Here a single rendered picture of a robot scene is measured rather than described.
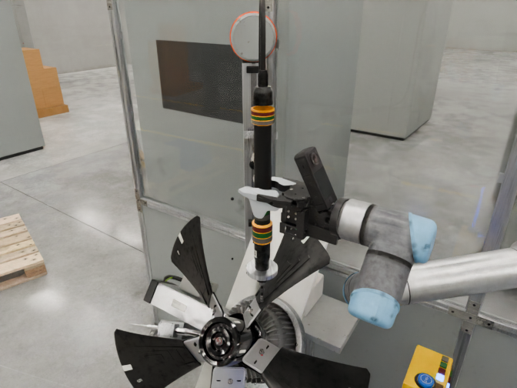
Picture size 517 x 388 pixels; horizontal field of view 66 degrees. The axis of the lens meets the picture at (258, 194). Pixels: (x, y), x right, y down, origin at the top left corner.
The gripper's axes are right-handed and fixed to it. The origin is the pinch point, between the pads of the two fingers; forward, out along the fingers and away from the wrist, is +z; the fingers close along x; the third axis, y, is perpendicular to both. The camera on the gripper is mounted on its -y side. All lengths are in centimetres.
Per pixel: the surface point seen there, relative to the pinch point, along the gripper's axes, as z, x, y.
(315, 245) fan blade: -7.7, 16.2, 21.3
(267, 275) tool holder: -5.3, -2.4, 19.6
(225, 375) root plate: 4, -6, 52
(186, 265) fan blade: 30.2, 8.9, 37.8
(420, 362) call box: -36, 31, 58
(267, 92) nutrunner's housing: -4.2, -1.2, -18.9
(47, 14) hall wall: 1190, 679, -9
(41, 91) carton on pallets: 735, 362, 117
